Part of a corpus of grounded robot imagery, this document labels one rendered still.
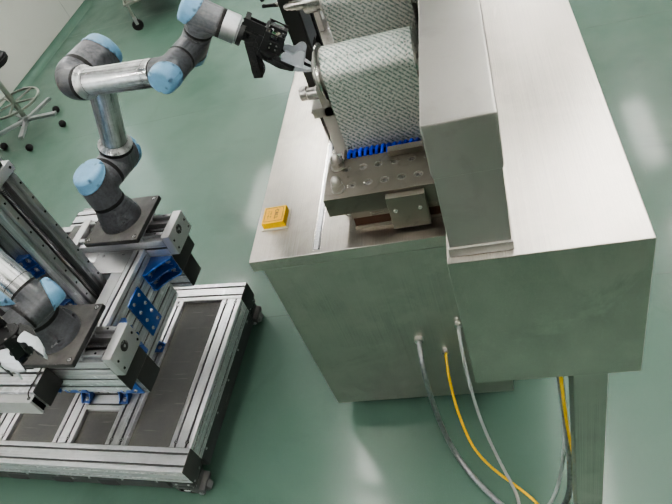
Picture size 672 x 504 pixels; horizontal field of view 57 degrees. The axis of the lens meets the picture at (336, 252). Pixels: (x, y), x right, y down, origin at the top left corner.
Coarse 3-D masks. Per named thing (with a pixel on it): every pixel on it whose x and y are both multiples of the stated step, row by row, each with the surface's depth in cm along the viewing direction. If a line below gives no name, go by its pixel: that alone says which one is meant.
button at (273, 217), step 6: (270, 210) 182; (276, 210) 181; (282, 210) 180; (288, 210) 182; (264, 216) 181; (270, 216) 180; (276, 216) 179; (282, 216) 178; (264, 222) 179; (270, 222) 178; (276, 222) 178; (282, 222) 177; (264, 228) 180
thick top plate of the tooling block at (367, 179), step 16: (352, 160) 169; (368, 160) 167; (384, 160) 165; (400, 160) 163; (416, 160) 161; (352, 176) 164; (368, 176) 162; (384, 176) 160; (400, 176) 159; (416, 176) 157; (352, 192) 160; (368, 192) 158; (384, 192) 157; (432, 192) 156; (336, 208) 163; (352, 208) 162; (368, 208) 162; (384, 208) 161
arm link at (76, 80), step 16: (176, 48) 156; (64, 64) 171; (80, 64) 172; (112, 64) 163; (128, 64) 159; (144, 64) 156; (160, 64) 152; (176, 64) 153; (192, 64) 158; (64, 80) 169; (80, 80) 167; (96, 80) 164; (112, 80) 162; (128, 80) 159; (144, 80) 157; (160, 80) 152; (176, 80) 153; (80, 96) 170; (96, 96) 174
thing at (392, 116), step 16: (368, 96) 159; (384, 96) 159; (400, 96) 158; (416, 96) 158; (336, 112) 164; (352, 112) 163; (368, 112) 163; (384, 112) 162; (400, 112) 162; (416, 112) 162; (352, 128) 167; (368, 128) 167; (384, 128) 166; (400, 128) 166; (416, 128) 165; (352, 144) 171; (368, 144) 171
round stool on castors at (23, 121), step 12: (0, 60) 435; (0, 84) 450; (12, 96) 460; (36, 96) 458; (12, 108) 456; (24, 108) 451; (36, 108) 479; (24, 120) 471; (60, 120) 472; (0, 132) 468; (24, 132) 459; (0, 144) 474
